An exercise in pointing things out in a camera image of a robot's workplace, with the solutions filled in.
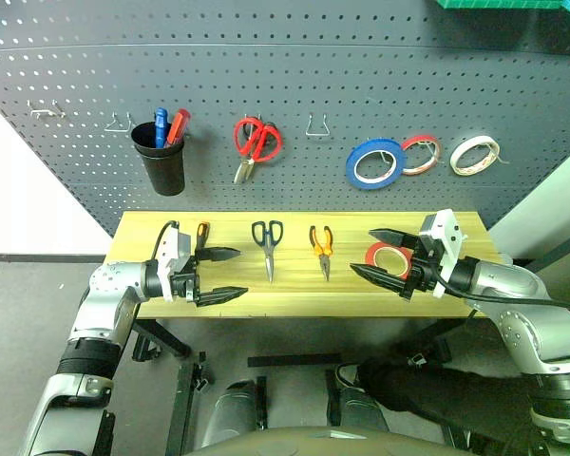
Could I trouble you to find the black handled scissors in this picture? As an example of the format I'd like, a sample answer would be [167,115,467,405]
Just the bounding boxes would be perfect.
[251,218,284,285]

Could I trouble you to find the metal wire loop hook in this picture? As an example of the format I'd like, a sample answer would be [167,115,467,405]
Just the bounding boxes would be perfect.
[104,111,134,133]
[305,112,332,140]

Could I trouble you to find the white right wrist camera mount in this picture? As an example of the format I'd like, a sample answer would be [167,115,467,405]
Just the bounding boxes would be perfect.
[417,208,469,299]

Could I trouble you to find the wide red tape roll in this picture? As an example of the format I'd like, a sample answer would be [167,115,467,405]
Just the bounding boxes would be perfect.
[364,241,415,280]

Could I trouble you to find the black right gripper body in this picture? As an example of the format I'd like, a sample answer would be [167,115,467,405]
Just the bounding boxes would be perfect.
[398,235,447,303]

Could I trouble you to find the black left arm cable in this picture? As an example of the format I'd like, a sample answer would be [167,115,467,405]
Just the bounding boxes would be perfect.
[152,219,180,262]

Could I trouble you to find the white tape roll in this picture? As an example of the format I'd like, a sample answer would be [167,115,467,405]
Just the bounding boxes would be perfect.
[449,135,503,178]

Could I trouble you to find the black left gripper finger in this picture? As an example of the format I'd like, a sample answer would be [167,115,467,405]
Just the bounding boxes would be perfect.
[195,286,250,308]
[194,246,243,263]

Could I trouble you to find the double metal pegboard hook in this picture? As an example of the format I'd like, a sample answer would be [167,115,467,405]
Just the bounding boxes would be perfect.
[27,99,67,120]

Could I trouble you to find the black metal table frame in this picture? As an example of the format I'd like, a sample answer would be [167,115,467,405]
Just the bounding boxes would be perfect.
[131,315,485,456]

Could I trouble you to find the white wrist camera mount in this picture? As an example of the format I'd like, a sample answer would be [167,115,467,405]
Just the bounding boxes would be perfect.
[417,208,469,299]
[155,226,191,301]

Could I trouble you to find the thin red tape roll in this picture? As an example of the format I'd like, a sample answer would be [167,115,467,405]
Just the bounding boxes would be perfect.
[401,134,443,177]

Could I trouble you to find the orange handled needle-nose pliers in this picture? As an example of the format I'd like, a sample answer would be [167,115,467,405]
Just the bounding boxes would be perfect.
[308,224,334,282]

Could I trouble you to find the dark rounded robot torso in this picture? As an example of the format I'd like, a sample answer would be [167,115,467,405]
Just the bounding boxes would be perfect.
[182,425,479,456]

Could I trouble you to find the blue tape roll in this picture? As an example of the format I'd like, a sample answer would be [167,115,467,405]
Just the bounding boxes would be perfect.
[345,138,406,191]

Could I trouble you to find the red handled scissors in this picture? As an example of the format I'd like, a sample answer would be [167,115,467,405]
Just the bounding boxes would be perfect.
[232,115,285,185]

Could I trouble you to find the green crate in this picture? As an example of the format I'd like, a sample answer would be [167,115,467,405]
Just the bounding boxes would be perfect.
[427,0,565,11]

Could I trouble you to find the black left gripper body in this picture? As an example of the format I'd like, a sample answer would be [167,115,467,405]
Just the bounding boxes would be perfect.
[170,251,203,306]

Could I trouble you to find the grey pegboard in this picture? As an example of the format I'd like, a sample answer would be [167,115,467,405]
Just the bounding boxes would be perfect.
[0,0,570,238]

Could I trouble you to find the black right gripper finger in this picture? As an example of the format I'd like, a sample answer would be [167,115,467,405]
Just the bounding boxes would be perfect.
[349,261,409,299]
[368,228,417,250]

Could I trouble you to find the person's grey sneaker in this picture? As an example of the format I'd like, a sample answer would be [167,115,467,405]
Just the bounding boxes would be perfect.
[334,363,368,394]

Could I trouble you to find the person's black trousered leg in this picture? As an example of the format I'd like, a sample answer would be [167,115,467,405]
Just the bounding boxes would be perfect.
[358,327,541,446]

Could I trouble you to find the silver robot leg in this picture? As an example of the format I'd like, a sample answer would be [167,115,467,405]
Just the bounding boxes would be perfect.
[330,379,391,434]
[201,379,267,450]

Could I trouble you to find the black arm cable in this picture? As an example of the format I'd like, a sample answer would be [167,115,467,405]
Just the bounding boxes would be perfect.
[152,219,180,262]
[435,278,570,325]

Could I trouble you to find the orange and black handled tool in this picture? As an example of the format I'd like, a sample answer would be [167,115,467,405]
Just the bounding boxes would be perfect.
[194,220,212,251]

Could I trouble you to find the red marker pen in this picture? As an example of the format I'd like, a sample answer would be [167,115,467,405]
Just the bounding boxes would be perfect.
[164,108,192,146]

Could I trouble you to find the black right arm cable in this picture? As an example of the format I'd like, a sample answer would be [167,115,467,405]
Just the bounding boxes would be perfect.
[435,278,570,325]

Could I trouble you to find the blue marker pen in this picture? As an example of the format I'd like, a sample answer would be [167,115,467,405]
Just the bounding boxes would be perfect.
[153,107,168,149]

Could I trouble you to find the black plastic cup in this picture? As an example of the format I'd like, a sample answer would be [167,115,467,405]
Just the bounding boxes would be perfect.
[130,121,187,198]

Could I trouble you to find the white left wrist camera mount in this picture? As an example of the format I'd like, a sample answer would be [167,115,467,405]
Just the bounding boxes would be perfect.
[155,226,191,301]

